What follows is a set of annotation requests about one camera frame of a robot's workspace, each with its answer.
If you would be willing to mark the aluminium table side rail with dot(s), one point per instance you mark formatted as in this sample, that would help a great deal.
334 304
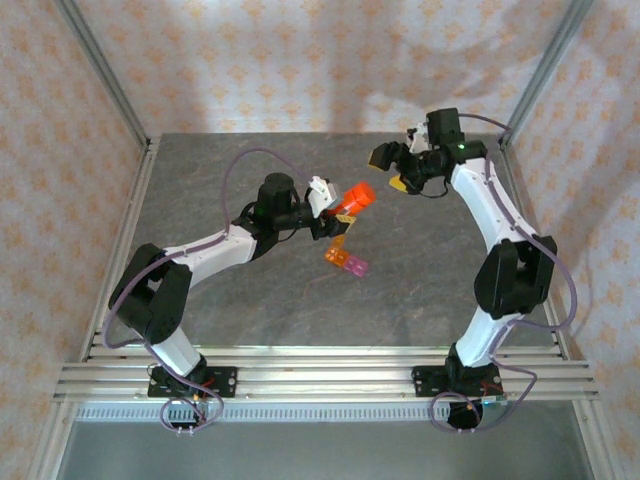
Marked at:
560 330
135 210

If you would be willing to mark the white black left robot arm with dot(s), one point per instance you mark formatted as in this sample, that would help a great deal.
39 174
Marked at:
215 250

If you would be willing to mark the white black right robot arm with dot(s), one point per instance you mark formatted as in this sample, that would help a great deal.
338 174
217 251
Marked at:
480 200

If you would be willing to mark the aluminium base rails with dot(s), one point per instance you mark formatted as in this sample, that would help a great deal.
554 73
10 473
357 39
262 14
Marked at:
320 380

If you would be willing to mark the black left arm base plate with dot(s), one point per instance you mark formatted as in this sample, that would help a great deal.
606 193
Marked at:
225 382

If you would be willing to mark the grey metal panel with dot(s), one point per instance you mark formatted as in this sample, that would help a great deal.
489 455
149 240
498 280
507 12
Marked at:
320 452

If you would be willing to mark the aluminium frame post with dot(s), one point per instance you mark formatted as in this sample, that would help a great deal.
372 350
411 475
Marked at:
547 70
100 70

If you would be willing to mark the orange patterned white curtain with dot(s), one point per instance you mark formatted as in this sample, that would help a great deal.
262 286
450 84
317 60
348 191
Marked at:
320 60

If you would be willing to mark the orange pill bottle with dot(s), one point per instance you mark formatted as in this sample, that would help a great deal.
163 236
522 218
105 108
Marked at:
357 197

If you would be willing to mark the orange pink pill organizer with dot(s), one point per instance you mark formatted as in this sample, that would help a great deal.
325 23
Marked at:
350 262

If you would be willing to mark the small green circuit board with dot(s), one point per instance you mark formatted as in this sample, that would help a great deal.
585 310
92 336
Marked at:
492 400

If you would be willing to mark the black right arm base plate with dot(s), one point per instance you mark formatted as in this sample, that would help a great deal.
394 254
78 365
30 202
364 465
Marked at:
425 382

